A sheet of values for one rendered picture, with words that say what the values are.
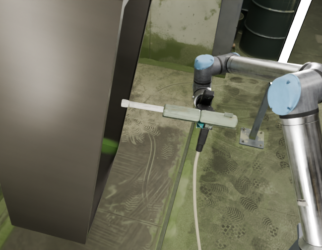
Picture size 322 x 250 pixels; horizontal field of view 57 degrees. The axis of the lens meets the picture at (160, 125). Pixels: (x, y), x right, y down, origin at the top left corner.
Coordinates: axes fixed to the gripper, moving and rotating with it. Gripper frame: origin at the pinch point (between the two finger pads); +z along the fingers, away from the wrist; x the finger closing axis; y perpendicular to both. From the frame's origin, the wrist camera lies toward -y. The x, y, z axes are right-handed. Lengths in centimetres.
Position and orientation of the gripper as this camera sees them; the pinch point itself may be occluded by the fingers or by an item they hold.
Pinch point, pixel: (206, 124)
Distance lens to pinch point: 126.7
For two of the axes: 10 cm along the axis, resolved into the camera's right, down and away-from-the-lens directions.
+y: -1.5, 7.8, 6.1
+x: -9.9, -1.6, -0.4
